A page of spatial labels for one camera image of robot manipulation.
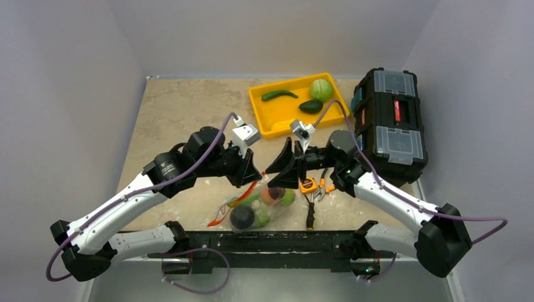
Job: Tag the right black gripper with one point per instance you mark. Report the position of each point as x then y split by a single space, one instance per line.
298 162

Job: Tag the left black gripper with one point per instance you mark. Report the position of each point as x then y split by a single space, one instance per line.
245 171

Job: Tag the light green cucumber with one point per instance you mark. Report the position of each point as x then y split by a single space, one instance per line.
245 202

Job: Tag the dark red plum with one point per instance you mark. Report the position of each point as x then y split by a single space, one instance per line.
276 193

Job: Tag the green lime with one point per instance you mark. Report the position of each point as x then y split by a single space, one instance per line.
287 199

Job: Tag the clear orange zip bag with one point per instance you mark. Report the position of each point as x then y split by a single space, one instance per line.
222 215

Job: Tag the purple eggplant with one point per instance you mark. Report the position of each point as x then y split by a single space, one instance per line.
242 217

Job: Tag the white cauliflower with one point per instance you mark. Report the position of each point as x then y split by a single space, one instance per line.
263 214

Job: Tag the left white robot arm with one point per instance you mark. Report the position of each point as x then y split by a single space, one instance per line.
90 245

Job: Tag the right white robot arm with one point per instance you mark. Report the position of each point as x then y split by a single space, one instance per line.
434 235

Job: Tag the yellow tape measure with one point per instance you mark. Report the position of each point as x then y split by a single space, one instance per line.
308 185

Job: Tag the black yellow screwdriver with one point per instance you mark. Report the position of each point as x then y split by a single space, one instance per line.
310 219

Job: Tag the yellow plastic tray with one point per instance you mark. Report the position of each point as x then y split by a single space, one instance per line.
285 108

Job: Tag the dark green avocado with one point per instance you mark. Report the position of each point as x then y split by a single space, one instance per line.
311 107

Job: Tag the dark green chili pepper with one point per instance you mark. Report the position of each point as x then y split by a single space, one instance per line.
276 94

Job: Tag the green cabbage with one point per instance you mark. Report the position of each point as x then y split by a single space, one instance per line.
321 90

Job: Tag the black toolbox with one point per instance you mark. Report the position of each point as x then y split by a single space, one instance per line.
388 124

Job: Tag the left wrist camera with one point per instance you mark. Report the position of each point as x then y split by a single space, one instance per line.
244 135

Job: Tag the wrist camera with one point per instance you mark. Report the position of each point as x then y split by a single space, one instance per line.
303 133
244 135

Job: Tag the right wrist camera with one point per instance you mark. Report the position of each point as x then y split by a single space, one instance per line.
303 133

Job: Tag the orange handled pliers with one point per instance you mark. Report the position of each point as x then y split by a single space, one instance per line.
323 189

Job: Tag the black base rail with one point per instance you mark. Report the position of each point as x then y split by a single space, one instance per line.
199 252

